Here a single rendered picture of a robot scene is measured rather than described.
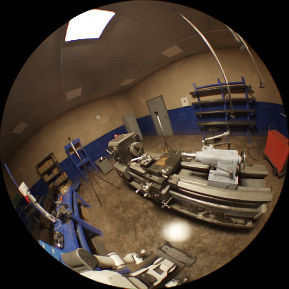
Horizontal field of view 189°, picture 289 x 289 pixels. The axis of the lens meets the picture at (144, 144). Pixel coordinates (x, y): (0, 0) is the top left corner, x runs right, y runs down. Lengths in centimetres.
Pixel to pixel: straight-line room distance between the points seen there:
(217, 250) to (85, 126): 577
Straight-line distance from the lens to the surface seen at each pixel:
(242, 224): 150
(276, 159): 293
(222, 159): 87
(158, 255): 156
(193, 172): 132
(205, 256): 174
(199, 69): 390
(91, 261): 54
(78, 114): 491
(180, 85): 400
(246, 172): 129
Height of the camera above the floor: 168
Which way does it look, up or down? 21 degrees down
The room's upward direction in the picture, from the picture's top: 22 degrees counter-clockwise
